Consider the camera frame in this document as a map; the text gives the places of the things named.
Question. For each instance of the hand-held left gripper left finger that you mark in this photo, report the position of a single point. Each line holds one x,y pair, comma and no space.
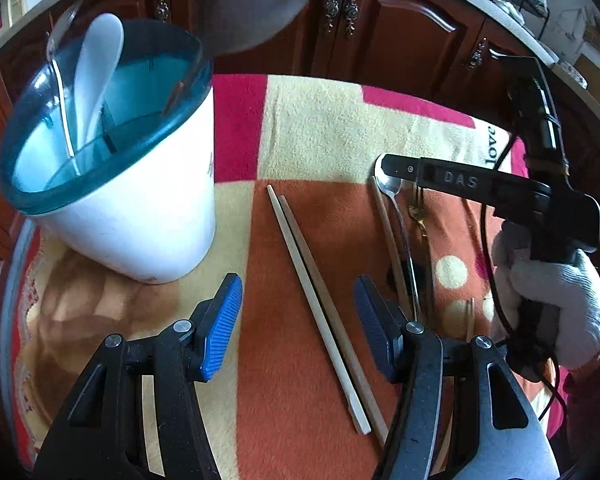
222,330

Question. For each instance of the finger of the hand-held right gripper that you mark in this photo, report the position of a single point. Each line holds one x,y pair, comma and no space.
445,177

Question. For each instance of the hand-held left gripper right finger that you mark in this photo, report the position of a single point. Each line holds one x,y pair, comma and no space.
375,330

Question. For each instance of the metal fork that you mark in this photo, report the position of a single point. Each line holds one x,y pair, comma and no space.
417,212

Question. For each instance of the metal spoon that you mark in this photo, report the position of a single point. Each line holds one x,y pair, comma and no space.
60,35
392,186

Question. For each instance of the wooden chopstick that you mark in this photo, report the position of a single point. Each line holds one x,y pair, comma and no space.
391,240
330,290
315,305
470,317
173,96

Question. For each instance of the white utensil holder teal rim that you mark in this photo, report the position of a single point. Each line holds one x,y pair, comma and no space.
130,210

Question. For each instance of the person's right forearm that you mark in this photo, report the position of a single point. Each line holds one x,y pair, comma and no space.
590,400

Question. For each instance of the person's right hand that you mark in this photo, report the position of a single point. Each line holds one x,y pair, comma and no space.
580,310

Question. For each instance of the printed checkered blanket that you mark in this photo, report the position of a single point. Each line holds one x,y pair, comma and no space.
305,135

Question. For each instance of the grey round blurred object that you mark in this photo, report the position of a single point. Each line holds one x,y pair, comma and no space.
260,5

